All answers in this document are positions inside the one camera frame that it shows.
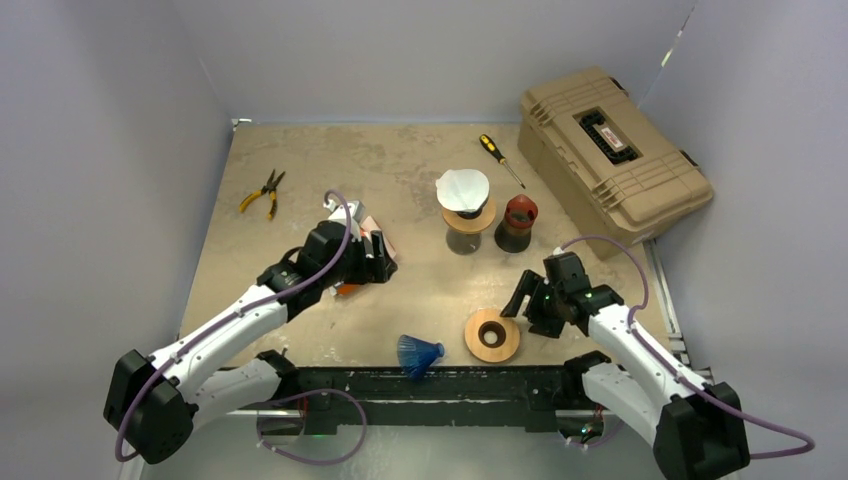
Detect orange coffee filter box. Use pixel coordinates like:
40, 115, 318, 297
330, 215, 398, 297

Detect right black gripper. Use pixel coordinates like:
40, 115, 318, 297
501, 269, 565, 338

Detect grey glass carafe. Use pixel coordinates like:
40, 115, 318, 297
445, 228, 482, 255

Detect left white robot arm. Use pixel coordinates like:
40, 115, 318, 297
104, 218, 397, 464

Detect red black coffee carafe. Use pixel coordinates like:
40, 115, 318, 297
494, 194, 539, 253

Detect tan plastic tool case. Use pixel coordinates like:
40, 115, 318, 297
518, 67, 714, 260

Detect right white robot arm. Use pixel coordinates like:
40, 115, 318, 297
501, 252, 752, 479

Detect yellow handled pliers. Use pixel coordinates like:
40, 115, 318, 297
239, 169, 286, 221

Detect blue glass dripper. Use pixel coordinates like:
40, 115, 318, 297
454, 199, 489, 220
396, 335, 445, 381

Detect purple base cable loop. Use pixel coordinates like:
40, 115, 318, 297
255, 388, 368, 466

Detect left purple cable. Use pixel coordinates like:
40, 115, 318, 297
114, 190, 354, 463

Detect yellow black screwdriver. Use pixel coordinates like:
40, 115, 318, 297
479, 134, 526, 189

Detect wooden dripper ring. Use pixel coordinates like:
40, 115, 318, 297
463, 308, 522, 365
440, 198, 498, 236

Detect white paper coffee filter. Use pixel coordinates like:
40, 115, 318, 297
435, 169, 490, 212

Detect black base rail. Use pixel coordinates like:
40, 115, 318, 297
235, 364, 631, 437

